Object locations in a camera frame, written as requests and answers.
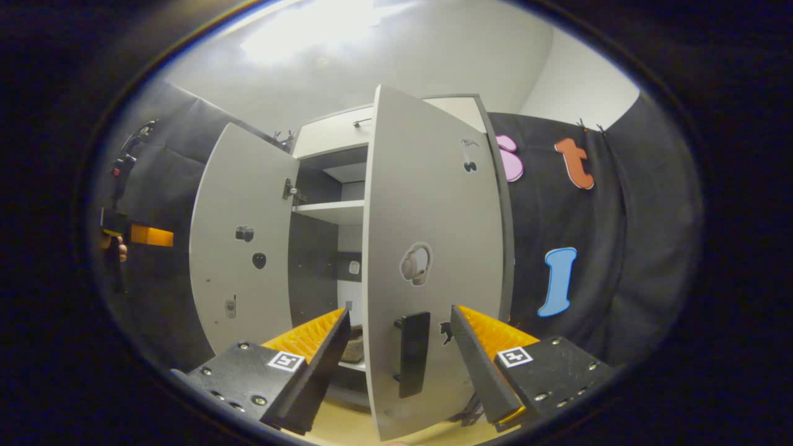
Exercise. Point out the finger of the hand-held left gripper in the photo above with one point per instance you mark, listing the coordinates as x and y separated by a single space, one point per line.
152 236

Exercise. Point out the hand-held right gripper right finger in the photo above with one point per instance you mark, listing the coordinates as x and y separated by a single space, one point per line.
480 365

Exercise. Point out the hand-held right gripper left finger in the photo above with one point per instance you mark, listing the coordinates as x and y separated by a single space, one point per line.
316 378

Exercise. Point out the white shoe cabinet door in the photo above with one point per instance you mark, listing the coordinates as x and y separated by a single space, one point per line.
241 186
433 204

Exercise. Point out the white shoe cabinet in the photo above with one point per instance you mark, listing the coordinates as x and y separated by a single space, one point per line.
313 260

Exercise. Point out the metal door hinge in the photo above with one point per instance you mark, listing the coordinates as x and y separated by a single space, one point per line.
289 189

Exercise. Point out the white cabinet shelf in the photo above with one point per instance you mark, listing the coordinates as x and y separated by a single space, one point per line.
331 212

